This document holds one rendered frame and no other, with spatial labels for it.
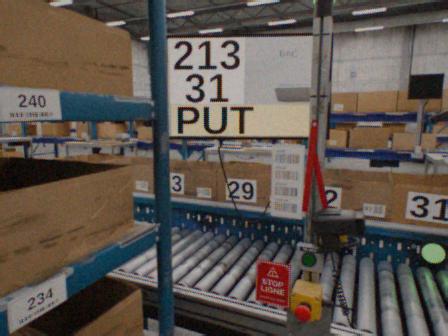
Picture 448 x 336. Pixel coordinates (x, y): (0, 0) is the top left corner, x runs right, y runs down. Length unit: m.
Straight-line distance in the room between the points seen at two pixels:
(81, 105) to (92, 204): 0.14
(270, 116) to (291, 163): 0.17
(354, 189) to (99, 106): 1.21
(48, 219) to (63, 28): 0.22
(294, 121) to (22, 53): 0.72
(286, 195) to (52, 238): 0.60
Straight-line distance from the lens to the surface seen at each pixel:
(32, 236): 0.43
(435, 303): 1.26
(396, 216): 1.50
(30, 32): 0.42
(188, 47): 1.00
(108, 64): 0.49
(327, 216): 0.82
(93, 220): 0.48
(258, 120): 0.95
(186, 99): 0.97
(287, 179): 0.87
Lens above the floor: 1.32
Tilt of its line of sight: 9 degrees down
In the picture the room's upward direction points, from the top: straight up
